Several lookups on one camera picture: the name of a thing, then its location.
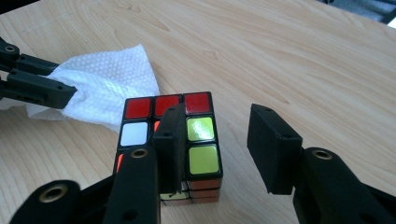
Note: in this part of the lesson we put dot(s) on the white wet wipe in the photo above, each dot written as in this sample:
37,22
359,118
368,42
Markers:
109,84

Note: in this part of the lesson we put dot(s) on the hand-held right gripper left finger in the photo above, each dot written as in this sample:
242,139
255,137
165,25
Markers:
137,186

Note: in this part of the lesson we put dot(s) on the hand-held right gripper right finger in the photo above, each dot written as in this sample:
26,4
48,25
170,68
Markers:
274,149

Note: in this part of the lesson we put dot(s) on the multicoloured puzzle cube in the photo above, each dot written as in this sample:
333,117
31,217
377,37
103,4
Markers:
202,158

